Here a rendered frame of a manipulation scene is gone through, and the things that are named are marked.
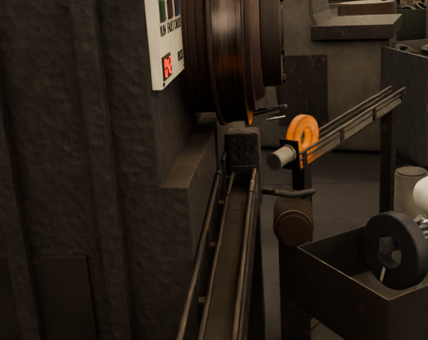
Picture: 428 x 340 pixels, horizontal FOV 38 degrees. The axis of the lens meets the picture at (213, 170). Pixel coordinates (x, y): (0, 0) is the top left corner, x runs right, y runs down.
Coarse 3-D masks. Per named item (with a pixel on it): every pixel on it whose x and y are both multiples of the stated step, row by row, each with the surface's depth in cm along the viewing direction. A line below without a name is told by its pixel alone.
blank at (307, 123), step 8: (296, 120) 205; (304, 120) 206; (312, 120) 210; (288, 128) 205; (296, 128) 203; (304, 128) 207; (312, 128) 211; (288, 136) 204; (296, 136) 204; (312, 136) 212; (304, 144) 212
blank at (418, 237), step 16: (368, 224) 127; (384, 224) 123; (400, 224) 119; (416, 224) 119; (368, 240) 128; (400, 240) 119; (416, 240) 117; (368, 256) 128; (384, 256) 126; (416, 256) 116; (384, 272) 125; (400, 272) 121; (416, 272) 117; (400, 288) 121
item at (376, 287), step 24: (336, 240) 130; (360, 240) 133; (312, 264) 121; (336, 264) 132; (360, 264) 135; (312, 288) 123; (336, 288) 116; (360, 288) 109; (384, 288) 130; (312, 312) 125; (336, 312) 117; (360, 312) 111; (384, 312) 105; (408, 312) 106; (360, 336) 112; (384, 336) 106; (408, 336) 108
